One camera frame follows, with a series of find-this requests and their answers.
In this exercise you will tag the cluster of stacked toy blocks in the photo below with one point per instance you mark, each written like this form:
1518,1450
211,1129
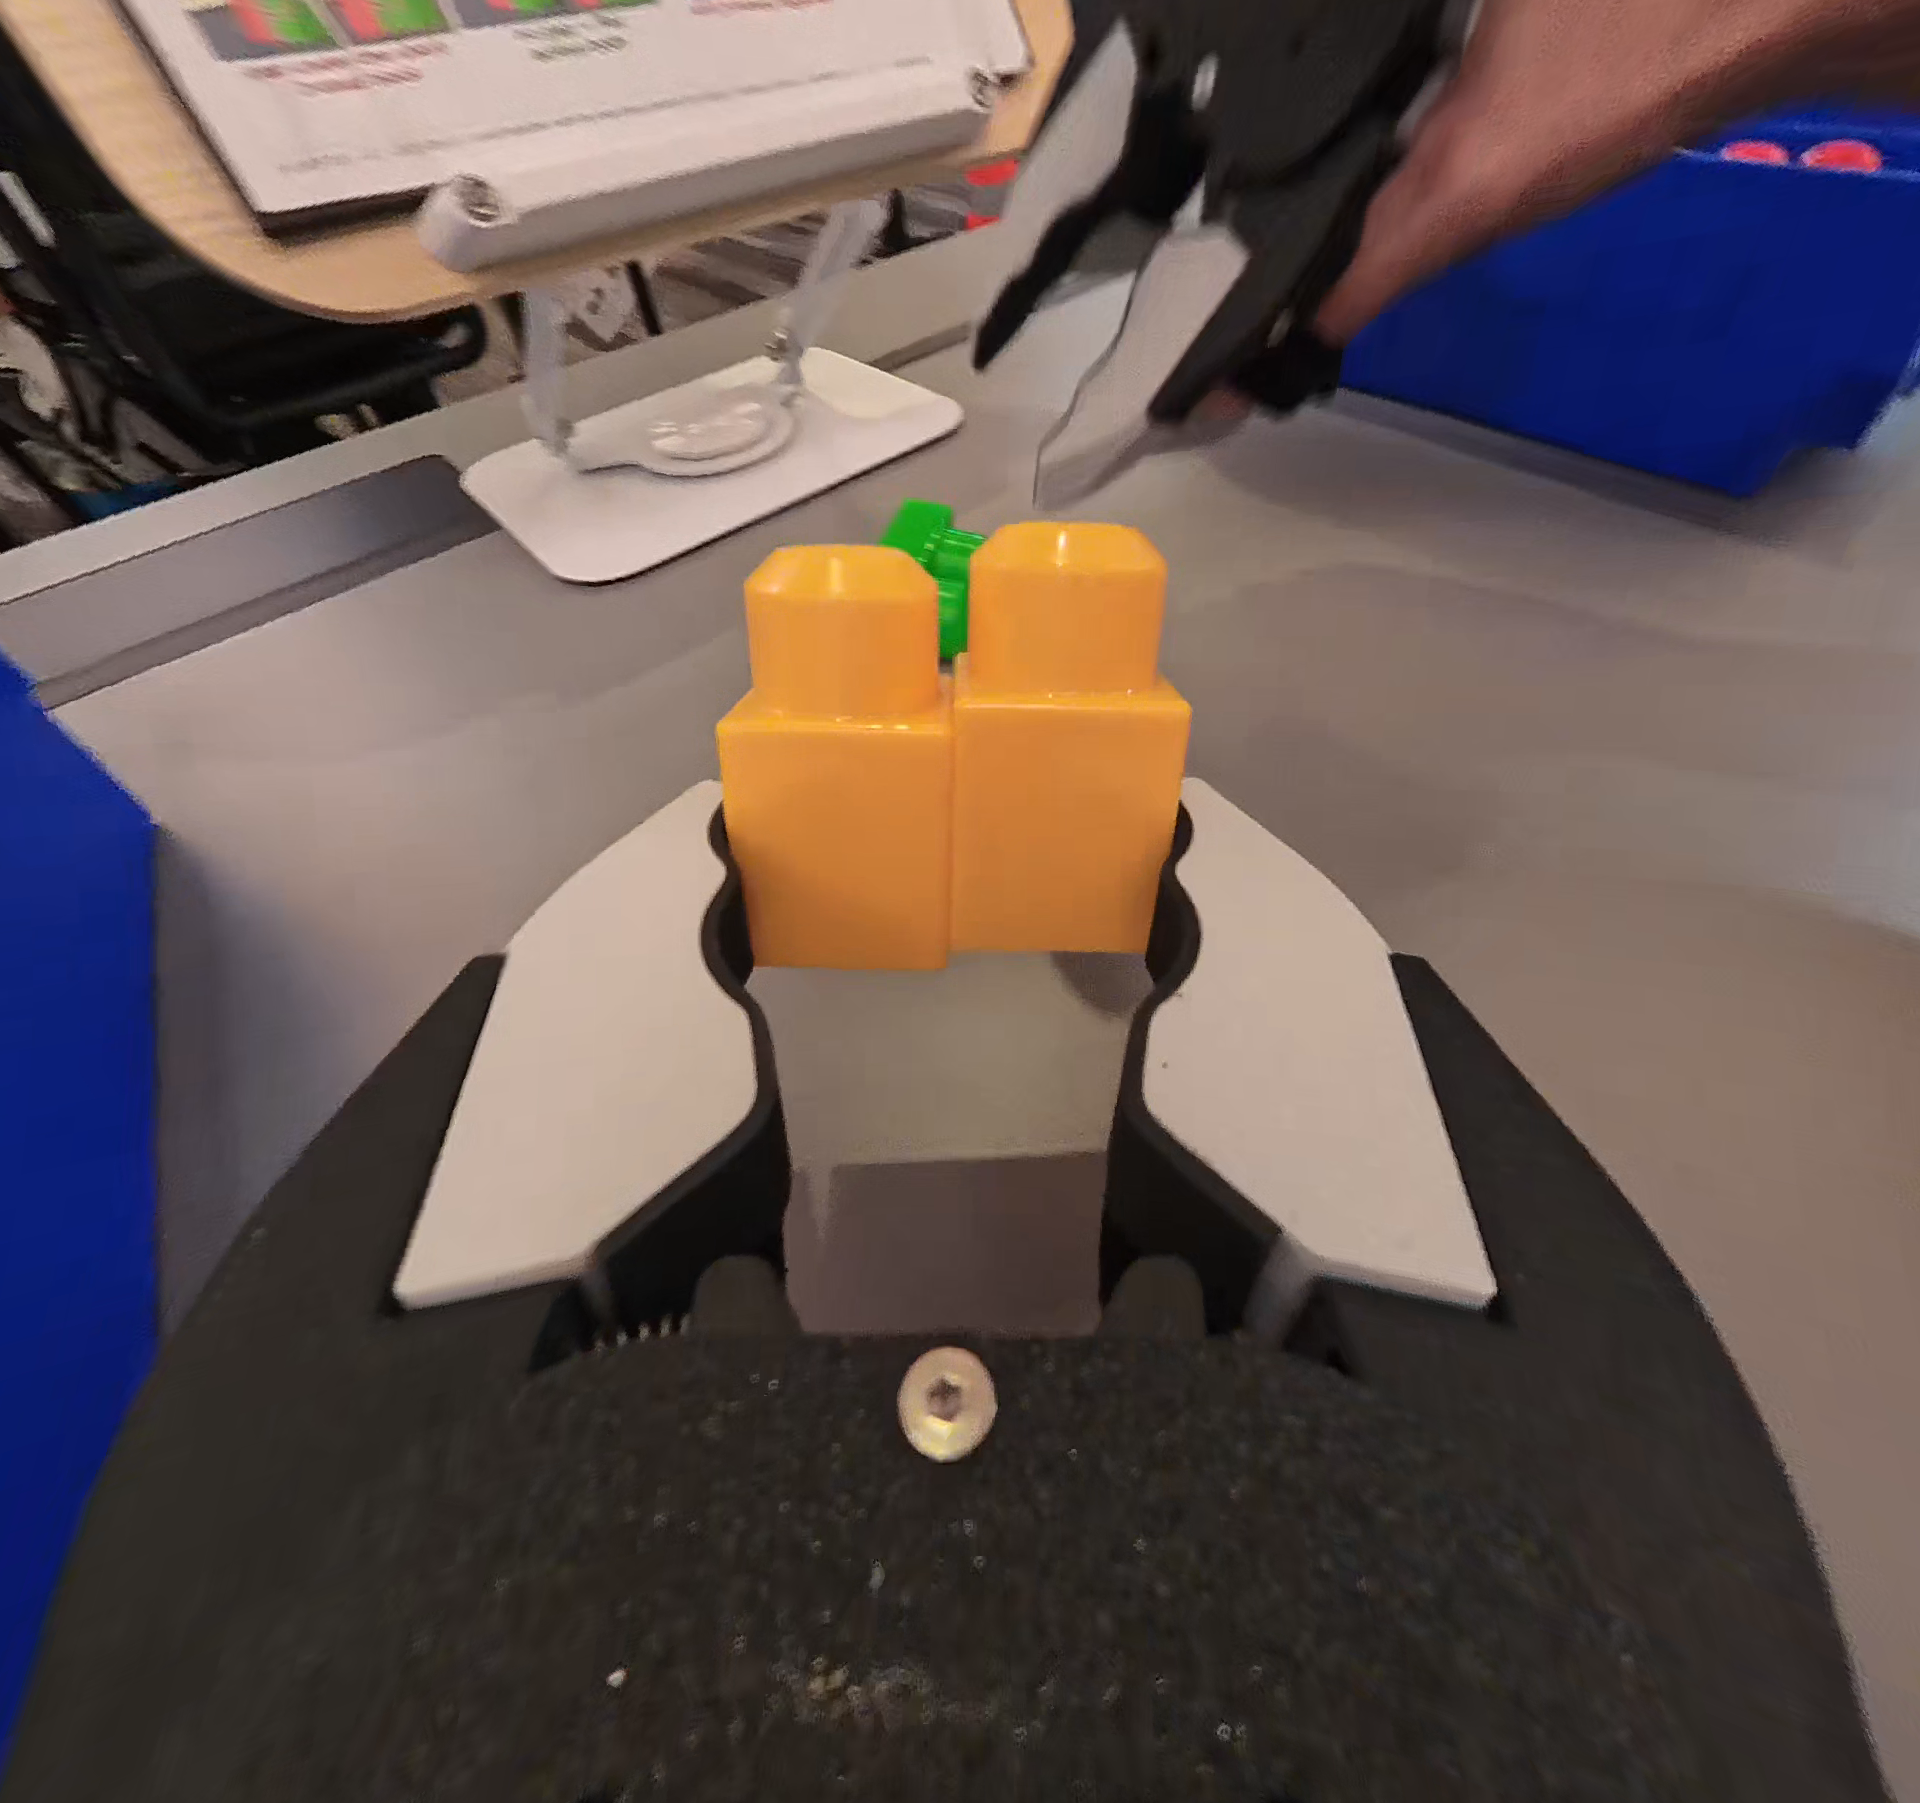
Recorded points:
1800,159

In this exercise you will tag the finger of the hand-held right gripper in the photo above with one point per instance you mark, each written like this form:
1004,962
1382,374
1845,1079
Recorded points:
1081,151
1162,332

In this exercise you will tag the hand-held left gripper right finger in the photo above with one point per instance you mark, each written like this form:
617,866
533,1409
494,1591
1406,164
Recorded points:
1306,1083

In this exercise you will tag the instruction sheet on stand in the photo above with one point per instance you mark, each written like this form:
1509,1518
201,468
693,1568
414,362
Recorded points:
150,212

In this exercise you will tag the blue plastic bin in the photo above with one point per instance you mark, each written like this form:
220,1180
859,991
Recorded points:
1651,318
67,1158

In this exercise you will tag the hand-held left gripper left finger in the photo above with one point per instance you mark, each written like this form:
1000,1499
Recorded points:
602,1083

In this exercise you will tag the orange traffic cone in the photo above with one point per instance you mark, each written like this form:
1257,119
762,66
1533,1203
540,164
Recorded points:
991,192

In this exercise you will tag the green two-stud block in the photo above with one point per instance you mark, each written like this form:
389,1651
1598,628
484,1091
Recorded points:
923,551

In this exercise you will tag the person's right hand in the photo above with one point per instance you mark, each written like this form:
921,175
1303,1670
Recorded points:
1562,62

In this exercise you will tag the grey desk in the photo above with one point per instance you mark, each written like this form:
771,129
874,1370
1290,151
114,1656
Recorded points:
1502,783

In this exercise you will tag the clear framed instruction sheet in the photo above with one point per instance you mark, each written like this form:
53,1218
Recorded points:
602,48

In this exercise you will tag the orange single-stud block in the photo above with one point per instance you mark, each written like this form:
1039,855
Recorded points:
841,799
1064,783

